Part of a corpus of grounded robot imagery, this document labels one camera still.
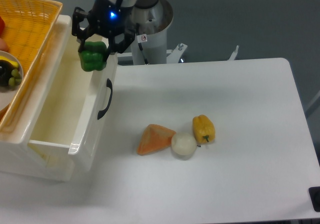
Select green toy pepper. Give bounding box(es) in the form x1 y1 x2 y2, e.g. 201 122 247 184
79 41 107 72

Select white metal bracket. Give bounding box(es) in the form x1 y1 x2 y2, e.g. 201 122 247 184
228 45 240 61

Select white toy onion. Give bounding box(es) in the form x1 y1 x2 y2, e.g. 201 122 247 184
171 132 197 157

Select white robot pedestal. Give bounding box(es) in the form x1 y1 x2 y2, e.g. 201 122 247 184
130 0 188 65

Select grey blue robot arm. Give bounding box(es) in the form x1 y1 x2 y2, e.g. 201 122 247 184
71 0 138 56

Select red toy fruit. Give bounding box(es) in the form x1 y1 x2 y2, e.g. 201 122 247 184
0 17 6 36

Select peach toy fruit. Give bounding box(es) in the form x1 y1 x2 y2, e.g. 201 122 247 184
0 38 9 52

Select white drawer cabinet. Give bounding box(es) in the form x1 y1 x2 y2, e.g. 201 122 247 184
0 15 75 181

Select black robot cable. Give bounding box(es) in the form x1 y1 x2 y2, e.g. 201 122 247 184
136 23 150 65

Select black drawer handle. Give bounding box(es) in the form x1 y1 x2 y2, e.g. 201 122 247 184
97 78 113 120

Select black toy grapes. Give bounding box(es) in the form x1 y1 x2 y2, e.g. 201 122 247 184
0 60 14 87

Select yellow toy pepper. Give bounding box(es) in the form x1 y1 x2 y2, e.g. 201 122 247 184
192 114 216 144

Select green toy olives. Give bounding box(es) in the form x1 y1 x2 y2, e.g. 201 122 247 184
8 68 22 88

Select yellow woven basket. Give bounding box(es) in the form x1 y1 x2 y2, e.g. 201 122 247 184
0 0 63 131

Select black corner device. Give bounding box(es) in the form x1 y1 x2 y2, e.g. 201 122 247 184
308 186 320 213

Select orange triangular toy sandwich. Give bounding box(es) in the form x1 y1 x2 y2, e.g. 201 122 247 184
136 124 177 156

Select white plate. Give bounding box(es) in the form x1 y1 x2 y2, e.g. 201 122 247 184
0 51 24 112

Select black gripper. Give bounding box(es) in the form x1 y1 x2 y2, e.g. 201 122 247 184
71 0 137 62

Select yellow toy banana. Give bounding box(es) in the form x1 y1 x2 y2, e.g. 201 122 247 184
0 56 20 69

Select white upper drawer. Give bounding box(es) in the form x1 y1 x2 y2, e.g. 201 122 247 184
31 36 118 171

